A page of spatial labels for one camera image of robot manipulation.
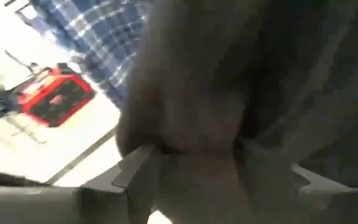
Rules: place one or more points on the red and black box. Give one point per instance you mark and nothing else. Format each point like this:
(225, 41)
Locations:
(57, 99)

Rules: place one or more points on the black garment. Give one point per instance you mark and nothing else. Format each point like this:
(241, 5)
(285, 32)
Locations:
(213, 93)

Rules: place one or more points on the blue plaid button shirt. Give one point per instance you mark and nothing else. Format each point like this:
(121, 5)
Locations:
(104, 37)

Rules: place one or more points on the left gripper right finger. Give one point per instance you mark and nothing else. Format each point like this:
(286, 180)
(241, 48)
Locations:
(266, 174)

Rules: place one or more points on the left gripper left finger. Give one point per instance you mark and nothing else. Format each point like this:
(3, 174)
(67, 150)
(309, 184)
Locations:
(141, 174)

